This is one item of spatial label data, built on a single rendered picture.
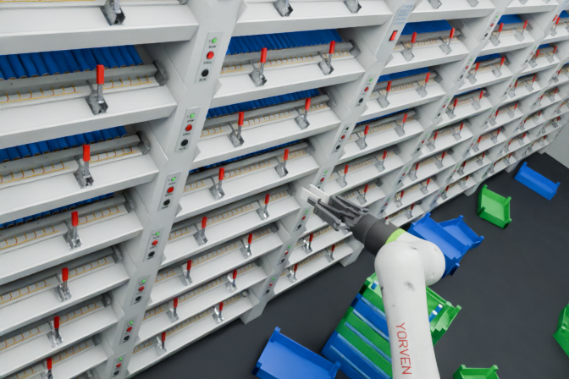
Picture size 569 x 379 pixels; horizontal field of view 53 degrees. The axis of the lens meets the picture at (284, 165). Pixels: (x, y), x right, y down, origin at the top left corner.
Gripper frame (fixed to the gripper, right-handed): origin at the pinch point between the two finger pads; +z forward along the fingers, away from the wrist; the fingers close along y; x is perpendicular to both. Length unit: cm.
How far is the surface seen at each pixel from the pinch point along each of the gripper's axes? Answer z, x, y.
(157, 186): 17.7, 4.9, -39.4
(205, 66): 11, 37, -35
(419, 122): 24, -6, 100
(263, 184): 21.0, -8.5, 3.3
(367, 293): -1, -59, 51
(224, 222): 28.5, -24.7, -3.0
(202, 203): 21.6, -8.1, -20.2
